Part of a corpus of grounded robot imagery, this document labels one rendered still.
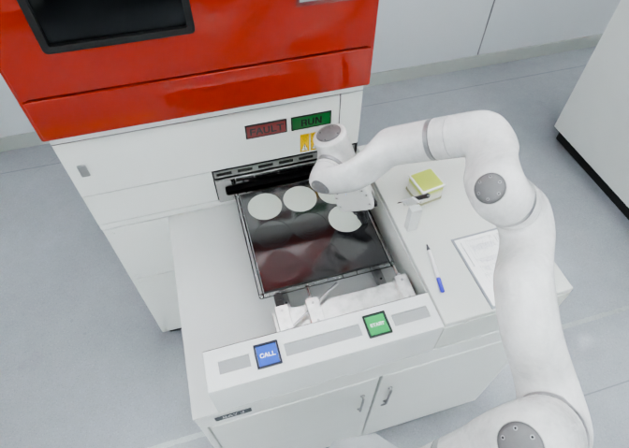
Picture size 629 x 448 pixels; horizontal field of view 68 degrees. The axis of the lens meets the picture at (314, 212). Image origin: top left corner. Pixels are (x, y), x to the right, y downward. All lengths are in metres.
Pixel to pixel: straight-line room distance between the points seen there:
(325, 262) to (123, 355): 1.24
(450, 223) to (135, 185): 0.89
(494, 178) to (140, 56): 0.75
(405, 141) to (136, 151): 0.71
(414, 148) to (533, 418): 0.54
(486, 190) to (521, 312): 0.21
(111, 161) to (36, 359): 1.28
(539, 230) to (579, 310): 1.61
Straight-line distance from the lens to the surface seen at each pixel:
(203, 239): 1.45
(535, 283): 0.86
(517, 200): 0.83
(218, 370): 1.10
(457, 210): 1.36
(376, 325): 1.12
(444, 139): 0.98
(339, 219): 1.36
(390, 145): 1.04
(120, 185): 1.42
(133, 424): 2.16
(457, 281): 1.22
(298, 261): 1.28
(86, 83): 1.15
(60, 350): 2.40
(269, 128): 1.33
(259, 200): 1.41
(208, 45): 1.10
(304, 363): 1.08
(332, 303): 1.23
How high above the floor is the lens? 1.97
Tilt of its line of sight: 51 degrees down
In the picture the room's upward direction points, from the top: straight up
